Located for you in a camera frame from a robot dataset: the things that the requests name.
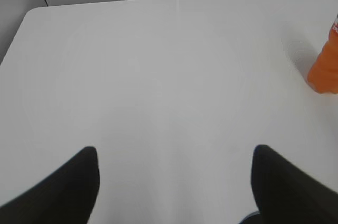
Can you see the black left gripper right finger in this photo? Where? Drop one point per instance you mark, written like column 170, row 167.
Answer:
column 285, row 194

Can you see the orange soda plastic bottle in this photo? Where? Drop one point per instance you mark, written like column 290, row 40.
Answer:
column 322, row 76

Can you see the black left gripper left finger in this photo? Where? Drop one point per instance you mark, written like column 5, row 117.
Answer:
column 68, row 195

